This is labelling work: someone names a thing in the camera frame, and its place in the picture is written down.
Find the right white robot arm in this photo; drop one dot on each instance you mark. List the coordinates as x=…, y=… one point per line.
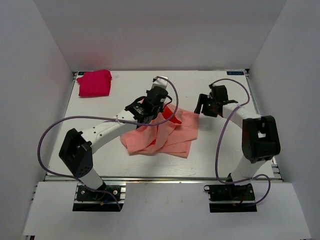
x=259, y=134

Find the blue table label sticker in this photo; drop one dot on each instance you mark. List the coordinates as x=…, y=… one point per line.
x=235, y=73

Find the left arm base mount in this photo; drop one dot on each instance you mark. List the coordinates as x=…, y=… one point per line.
x=88, y=201

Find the folded magenta t shirt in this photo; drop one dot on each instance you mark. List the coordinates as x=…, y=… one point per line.
x=95, y=84

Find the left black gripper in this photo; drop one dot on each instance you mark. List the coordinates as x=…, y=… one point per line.
x=160, y=109

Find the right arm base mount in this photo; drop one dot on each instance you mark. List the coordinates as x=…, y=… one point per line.
x=230, y=198

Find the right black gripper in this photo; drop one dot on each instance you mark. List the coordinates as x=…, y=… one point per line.
x=203, y=99

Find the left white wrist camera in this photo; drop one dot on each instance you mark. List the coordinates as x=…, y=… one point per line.
x=160, y=81

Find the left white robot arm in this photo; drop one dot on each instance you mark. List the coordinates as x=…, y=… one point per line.
x=78, y=147

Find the salmon pink t shirt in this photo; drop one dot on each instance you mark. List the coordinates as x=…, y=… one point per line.
x=174, y=137

